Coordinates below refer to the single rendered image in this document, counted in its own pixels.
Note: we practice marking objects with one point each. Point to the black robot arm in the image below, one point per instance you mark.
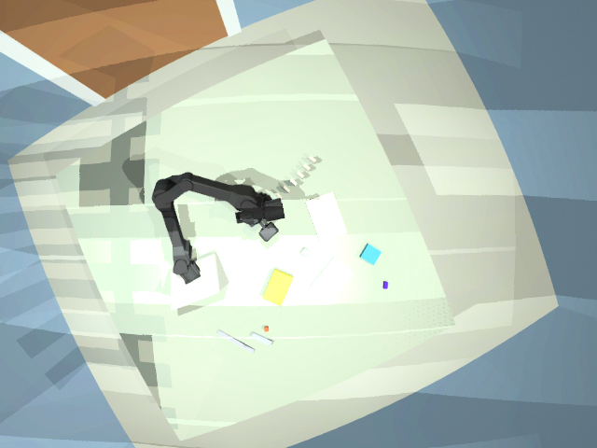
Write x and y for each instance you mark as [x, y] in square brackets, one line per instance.
[254, 206]

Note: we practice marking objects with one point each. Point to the yellow rectangular block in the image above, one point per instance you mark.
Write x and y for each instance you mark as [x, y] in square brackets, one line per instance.
[277, 287]

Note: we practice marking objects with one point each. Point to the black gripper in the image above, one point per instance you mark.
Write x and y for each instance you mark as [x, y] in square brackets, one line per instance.
[267, 231]

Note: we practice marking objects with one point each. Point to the teal rectangular block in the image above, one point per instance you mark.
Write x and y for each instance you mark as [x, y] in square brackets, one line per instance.
[370, 254]

